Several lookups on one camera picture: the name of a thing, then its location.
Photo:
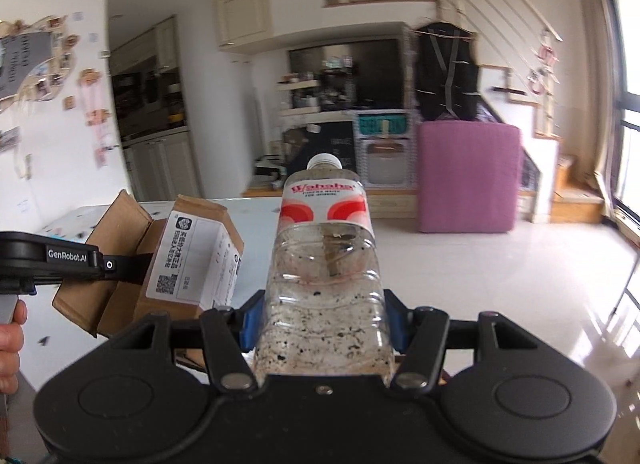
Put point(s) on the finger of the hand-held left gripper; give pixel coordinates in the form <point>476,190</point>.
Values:
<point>125,266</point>

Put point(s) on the black built-in oven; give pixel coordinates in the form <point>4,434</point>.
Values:
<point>145,102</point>

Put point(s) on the pink fabric covered cabinet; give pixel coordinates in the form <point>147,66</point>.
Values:
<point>467,179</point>

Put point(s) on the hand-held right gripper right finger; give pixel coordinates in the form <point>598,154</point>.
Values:
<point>395,320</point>

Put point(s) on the black chalkboard counter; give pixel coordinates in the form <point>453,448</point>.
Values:
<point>325,144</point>

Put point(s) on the cream wall cabinet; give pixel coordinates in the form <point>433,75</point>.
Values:
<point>245,17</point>

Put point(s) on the black hanging garment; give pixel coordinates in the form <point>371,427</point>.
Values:
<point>447,74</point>

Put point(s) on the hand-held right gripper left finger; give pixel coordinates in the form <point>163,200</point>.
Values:
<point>248,320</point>

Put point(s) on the white plastic drawer unit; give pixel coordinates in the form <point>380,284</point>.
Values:
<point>385,149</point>

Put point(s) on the grey wall photo board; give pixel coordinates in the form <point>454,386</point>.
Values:
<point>30,62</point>

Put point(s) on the large window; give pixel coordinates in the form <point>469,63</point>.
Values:
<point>627,94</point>

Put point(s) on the dark open shelf unit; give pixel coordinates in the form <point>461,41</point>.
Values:
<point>350,74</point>

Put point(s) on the beige curtain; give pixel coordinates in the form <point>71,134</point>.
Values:
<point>595,69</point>

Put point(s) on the brown cardboard box white label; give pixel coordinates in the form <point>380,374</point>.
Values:
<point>190,254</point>

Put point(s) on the person's left hand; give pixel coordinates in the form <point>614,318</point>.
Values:
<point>10,349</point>

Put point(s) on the pink wall hanging ornament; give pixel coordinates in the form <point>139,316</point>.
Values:
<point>95,109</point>

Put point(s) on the cream kitchen cabinets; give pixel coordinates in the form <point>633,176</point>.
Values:
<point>160,169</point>

